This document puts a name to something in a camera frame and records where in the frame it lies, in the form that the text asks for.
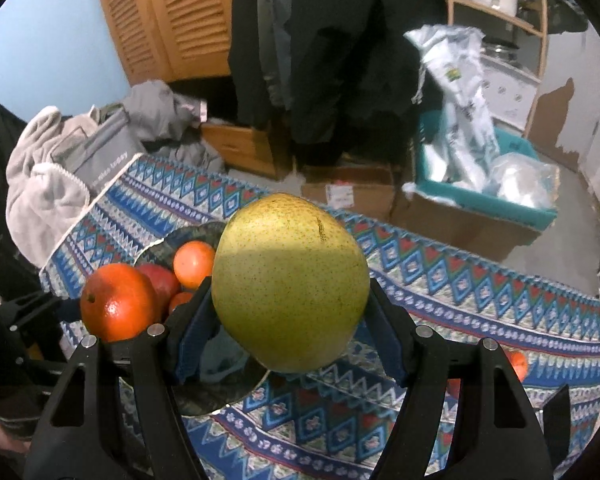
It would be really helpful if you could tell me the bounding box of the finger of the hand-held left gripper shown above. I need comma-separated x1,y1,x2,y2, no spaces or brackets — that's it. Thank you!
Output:
0,292,86,332

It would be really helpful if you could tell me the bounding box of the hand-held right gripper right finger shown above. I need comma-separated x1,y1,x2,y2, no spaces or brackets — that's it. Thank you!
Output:
367,280,553,480

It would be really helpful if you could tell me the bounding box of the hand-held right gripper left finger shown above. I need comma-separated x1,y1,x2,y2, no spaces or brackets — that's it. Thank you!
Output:
24,275,222,480

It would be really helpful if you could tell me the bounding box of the dark green marbled plate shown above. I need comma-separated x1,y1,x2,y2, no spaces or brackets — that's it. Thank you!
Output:
132,221,271,417

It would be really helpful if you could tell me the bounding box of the large red apple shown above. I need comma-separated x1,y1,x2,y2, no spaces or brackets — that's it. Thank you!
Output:
137,264,182,313

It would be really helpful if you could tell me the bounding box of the yellow-green pear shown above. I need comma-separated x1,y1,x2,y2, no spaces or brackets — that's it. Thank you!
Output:
211,192,371,374

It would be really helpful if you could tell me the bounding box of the blue patterned blanket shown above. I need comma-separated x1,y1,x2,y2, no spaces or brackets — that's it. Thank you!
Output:
39,152,600,480

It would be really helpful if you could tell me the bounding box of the white fleece blanket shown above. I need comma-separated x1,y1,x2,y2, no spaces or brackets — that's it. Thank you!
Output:
5,105,101,268

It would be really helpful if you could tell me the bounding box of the large cardboard box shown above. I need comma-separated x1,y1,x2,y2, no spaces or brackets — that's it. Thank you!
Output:
390,187,543,263

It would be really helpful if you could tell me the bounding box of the labelled cardboard box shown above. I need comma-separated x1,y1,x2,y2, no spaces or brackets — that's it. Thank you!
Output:
300,162,398,223

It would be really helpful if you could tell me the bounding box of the black luggage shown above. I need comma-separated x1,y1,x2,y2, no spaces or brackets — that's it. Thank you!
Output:
0,101,43,301

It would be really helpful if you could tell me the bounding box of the teal plastic bin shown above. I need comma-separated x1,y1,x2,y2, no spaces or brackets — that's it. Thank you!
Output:
415,110,558,231

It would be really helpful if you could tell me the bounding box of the grey fabric bag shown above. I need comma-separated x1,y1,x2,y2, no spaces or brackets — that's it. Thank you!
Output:
50,107,146,196

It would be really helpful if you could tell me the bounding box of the clear plastic bag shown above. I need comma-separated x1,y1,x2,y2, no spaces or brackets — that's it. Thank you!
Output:
485,152,561,211

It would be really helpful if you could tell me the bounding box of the wooden drawer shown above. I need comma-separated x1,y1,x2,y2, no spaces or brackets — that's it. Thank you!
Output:
200,122,293,181

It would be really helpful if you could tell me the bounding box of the grey clothing pile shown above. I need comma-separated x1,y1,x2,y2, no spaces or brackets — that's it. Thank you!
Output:
120,80,226,173

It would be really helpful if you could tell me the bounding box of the white printed plastic bag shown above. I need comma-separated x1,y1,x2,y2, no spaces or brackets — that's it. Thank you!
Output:
404,25,501,191

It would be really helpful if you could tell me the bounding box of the black hanging coat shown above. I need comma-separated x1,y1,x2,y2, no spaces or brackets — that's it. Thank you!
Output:
227,0,448,166

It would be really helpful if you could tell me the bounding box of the wooden louvered cabinet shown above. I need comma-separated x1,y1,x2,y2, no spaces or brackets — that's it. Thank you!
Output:
91,0,241,86

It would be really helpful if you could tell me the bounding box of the grey hanging jacket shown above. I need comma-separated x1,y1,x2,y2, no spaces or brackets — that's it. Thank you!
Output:
257,0,298,111

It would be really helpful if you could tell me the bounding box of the dark grey cloth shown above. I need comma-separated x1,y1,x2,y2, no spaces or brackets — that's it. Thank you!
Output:
525,0,588,36

